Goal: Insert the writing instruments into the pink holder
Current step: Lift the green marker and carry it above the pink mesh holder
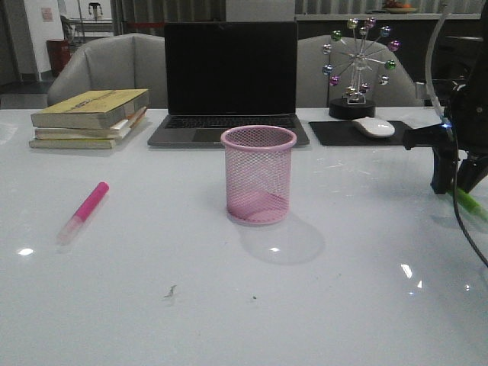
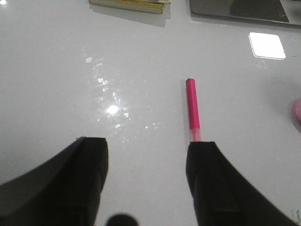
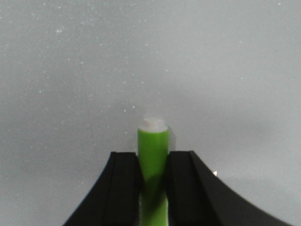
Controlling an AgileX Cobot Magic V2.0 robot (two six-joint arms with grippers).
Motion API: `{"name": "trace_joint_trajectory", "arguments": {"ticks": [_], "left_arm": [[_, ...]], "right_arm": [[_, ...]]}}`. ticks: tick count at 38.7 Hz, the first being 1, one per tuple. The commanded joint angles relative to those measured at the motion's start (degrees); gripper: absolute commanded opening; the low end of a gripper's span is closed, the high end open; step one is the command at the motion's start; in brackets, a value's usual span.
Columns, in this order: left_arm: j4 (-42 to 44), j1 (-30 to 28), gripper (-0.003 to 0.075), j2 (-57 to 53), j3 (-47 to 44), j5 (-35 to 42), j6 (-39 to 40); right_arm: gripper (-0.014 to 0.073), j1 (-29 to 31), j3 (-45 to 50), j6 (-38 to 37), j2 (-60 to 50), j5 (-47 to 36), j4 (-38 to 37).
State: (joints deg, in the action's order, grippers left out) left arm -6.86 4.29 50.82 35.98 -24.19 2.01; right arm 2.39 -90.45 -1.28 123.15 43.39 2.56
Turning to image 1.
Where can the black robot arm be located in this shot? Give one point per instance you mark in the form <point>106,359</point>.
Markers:
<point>478,71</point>

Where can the grey open laptop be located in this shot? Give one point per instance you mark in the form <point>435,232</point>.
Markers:
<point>222,75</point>

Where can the middle white book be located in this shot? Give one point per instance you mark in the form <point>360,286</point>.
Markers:
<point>117,131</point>

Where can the right grey armchair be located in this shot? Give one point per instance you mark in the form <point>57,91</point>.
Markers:
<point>313,90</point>

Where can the left grey armchair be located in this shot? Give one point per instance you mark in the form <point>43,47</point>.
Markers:
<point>119,62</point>

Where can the white computer mouse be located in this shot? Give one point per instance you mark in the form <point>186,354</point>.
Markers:
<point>373,127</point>

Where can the yellow book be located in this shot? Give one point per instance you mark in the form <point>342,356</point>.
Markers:
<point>74,144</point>
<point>96,109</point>

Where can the bottom yellow book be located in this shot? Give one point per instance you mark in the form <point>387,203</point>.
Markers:
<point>74,144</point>

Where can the ferris wheel desk ornament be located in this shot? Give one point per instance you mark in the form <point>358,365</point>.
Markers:
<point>354,102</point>

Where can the pink mesh pen holder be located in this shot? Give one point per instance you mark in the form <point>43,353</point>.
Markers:
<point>258,173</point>

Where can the fruit bowl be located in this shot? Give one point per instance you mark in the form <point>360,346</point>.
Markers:
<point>398,7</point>

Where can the top yellow book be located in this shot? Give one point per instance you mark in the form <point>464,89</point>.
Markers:
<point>96,109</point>

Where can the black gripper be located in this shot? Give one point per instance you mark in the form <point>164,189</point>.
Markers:
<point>463,126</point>

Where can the black mouse pad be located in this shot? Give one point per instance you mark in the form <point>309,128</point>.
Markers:
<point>343,133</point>

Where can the green highlighter pen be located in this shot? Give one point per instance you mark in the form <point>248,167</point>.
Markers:
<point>469,204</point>

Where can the pink highlighter pen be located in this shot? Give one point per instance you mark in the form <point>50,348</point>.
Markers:
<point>84,211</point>

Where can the red bin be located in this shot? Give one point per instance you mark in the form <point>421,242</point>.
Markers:
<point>59,55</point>

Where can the grey armchair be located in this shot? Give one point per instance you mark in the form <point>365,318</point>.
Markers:
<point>313,90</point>
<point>119,62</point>

